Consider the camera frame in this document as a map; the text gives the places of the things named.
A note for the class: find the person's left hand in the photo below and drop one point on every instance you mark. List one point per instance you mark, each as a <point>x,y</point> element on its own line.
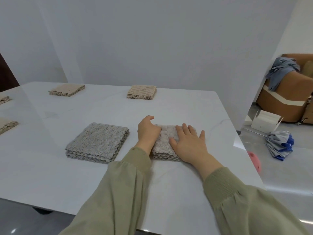
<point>145,133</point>

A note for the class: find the person's right hand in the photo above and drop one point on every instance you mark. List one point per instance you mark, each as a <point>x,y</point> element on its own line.
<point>192,149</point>

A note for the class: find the person's left thumb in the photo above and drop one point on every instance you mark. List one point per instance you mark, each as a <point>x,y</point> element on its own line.
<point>157,130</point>

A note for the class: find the person's right middle finger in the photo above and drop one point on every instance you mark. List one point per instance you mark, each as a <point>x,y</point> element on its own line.
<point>185,130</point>

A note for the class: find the person's right little finger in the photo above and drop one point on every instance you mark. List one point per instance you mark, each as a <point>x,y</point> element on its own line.
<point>202,136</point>

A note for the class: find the person's right thumb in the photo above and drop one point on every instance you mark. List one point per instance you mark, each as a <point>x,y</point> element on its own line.
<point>173,144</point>

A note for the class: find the small grey cloth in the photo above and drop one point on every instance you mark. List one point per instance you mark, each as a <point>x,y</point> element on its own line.
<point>164,139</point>

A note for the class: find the person's right forearm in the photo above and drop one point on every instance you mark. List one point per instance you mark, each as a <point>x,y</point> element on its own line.
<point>244,208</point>

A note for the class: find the person's left forearm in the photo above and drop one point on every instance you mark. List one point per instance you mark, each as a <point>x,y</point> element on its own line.
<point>115,193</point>

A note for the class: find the beige folded cloth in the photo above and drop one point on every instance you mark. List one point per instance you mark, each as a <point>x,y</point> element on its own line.
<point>67,90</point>
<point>6,125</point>
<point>142,92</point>
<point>4,99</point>

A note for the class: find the pink round object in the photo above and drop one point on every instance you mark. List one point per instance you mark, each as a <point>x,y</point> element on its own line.
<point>255,162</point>

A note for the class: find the large grey folded cloth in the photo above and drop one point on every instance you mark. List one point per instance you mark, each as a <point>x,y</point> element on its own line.
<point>97,141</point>

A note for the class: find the white cardboard box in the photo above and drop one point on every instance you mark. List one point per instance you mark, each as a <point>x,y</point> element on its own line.
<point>265,122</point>

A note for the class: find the grey and blue umbrella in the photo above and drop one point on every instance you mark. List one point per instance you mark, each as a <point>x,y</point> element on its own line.
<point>278,144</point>

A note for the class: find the brown armchair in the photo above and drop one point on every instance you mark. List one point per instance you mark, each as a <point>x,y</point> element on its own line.
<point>288,100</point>

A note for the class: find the blue-grey garment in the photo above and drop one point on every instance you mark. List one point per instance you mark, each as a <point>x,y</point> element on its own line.
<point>281,69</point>

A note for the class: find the zebra patterned fabric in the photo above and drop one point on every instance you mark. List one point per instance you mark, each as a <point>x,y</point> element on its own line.
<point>307,112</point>

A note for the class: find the tan cushion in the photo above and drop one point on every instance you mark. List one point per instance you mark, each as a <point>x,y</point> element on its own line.
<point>307,68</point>

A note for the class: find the dark brown door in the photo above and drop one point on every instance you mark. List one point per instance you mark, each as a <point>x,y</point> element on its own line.
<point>7,78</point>

